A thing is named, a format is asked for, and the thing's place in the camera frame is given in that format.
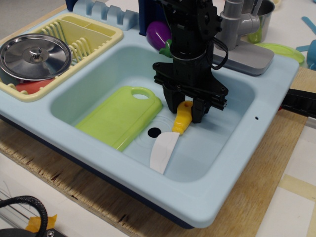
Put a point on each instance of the green plastic plate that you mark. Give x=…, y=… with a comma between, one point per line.
x=283, y=50

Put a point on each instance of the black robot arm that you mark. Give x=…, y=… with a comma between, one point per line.
x=194, y=25

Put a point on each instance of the green plastic cutting board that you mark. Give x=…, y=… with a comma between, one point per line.
x=122, y=117

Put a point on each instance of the yellow handled white toy knife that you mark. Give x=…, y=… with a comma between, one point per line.
x=165, y=143

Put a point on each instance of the light blue plate holder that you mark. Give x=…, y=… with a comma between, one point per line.
x=111, y=15

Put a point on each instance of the steel pot lid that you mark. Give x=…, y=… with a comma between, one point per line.
x=35, y=57

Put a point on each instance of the grey toy faucet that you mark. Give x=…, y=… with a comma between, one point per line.
x=241, y=56

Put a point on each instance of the yellow tape piece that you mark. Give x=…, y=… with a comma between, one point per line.
x=34, y=223

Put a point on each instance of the black clamp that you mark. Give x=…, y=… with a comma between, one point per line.
x=300, y=102

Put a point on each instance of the blue plastic utensil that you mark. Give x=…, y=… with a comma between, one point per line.
x=309, y=23

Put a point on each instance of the purple toy eggplant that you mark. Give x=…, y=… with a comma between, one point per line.
x=158, y=35

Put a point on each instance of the steel pot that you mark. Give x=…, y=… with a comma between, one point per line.
x=265, y=17

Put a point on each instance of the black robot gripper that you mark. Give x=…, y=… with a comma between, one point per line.
x=192, y=78

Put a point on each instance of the red plastic plate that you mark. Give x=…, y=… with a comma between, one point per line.
x=33, y=86

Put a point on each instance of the yellow plastic dish rack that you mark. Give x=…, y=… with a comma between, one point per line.
x=86, y=38

